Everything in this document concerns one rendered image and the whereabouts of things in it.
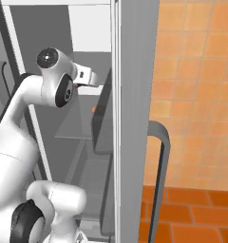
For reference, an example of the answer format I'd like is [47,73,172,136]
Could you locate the grey fridge door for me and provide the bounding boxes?
[110,0,162,243]

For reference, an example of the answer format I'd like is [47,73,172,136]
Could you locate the translucent fridge drawer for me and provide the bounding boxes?
[64,139,112,223]

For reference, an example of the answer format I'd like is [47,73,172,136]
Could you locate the dark grey curved handle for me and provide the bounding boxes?
[0,61,11,100]

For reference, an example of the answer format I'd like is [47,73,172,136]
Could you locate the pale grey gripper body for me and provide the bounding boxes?
[86,70,102,88]

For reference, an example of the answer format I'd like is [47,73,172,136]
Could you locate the dark grey fridge door handle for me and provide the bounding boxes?
[146,120,172,243]

